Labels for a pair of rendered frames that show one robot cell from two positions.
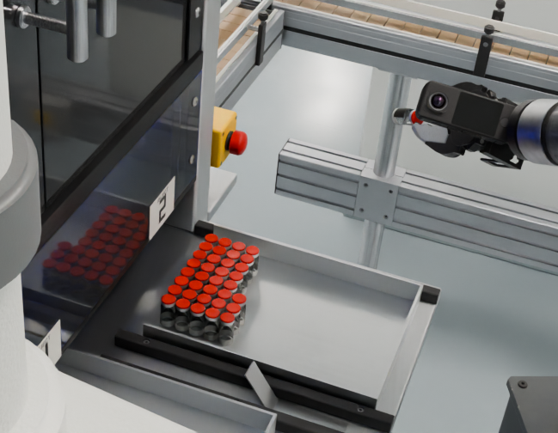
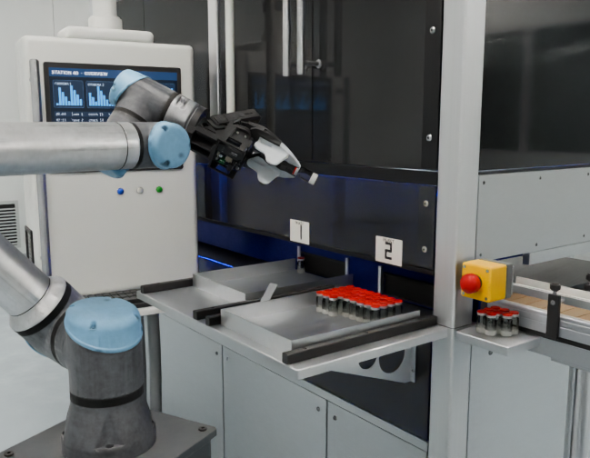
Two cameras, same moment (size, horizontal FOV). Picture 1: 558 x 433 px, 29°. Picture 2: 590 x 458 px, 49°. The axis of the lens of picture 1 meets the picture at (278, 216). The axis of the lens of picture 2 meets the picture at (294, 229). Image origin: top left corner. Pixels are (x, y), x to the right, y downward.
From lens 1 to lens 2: 2.36 m
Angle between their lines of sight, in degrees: 113
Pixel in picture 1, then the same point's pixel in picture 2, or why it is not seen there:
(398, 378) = (236, 336)
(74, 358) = (336, 282)
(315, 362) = (277, 323)
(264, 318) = (328, 321)
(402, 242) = not seen: outside the picture
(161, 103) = (387, 173)
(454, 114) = not seen: hidden behind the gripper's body
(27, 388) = (95, 14)
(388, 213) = not seen: outside the picture
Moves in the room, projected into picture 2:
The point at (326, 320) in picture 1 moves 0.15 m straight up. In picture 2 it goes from (307, 332) to (307, 261)
